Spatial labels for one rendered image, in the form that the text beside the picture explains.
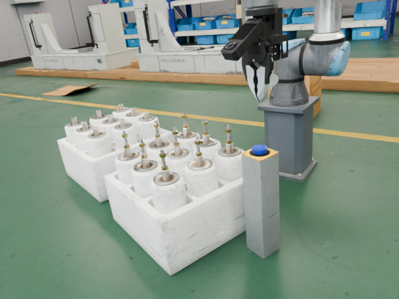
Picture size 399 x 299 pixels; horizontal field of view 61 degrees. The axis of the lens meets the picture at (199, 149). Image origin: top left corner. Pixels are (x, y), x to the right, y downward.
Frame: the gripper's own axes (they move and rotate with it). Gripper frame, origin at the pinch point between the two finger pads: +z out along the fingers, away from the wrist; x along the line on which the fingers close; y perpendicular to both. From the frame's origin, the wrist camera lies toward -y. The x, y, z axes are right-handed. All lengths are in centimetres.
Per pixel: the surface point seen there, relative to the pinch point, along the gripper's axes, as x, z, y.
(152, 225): 15.2, 31.9, -27.0
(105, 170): 63, 34, -21
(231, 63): 172, 29, 145
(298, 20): 287, 15, 385
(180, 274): 9, 46, -24
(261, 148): -0.9, 13.3, -0.2
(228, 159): 14.2, 21.7, 0.9
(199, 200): 10.9, 28.3, -13.3
